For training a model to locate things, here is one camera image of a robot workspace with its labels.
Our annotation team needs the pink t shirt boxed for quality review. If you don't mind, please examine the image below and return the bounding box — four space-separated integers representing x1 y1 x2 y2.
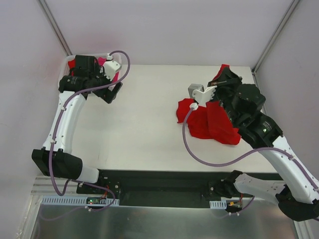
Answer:
98 56 122 85

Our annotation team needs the right white cable duct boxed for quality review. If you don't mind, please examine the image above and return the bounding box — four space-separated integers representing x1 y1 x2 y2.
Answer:
209 200 227 210

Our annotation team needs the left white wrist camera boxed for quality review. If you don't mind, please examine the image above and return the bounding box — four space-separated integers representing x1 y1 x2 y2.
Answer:
100 59 122 82

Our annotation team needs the white cable duct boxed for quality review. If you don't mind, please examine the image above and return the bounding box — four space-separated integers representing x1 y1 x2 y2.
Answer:
41 196 120 207
209 200 227 210

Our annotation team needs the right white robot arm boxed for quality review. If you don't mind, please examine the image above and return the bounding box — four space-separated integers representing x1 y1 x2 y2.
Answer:
208 65 319 222

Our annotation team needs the red t shirt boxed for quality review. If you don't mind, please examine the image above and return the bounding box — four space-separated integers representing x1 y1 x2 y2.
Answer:
174 63 242 145
68 58 75 76

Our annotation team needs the left white cable duct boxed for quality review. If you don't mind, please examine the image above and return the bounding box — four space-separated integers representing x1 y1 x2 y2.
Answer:
41 196 120 207

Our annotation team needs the purple cable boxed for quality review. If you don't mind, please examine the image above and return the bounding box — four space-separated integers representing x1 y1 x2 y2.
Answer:
182 104 319 219
38 50 132 221

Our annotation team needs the aluminium frame post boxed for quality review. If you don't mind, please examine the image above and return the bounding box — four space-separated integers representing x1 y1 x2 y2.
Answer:
252 0 302 76
37 0 73 56

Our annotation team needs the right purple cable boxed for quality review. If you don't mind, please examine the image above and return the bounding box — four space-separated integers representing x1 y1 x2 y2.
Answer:
182 104 319 219

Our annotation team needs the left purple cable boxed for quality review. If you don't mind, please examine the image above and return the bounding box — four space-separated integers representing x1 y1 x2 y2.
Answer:
38 50 132 221

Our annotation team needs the left aluminium frame post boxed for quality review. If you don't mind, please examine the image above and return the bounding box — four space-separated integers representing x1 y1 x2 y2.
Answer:
37 0 73 56

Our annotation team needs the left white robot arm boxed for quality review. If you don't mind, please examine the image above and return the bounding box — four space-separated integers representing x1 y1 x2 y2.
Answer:
31 52 122 194

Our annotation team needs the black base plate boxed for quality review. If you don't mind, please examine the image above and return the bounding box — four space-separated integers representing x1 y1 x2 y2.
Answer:
76 168 282 207

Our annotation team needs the right aluminium frame post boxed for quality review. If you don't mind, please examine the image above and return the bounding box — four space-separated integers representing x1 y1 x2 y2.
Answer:
252 0 302 76

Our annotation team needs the white plastic basket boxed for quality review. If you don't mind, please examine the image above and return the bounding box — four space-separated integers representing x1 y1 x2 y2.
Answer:
57 53 124 86

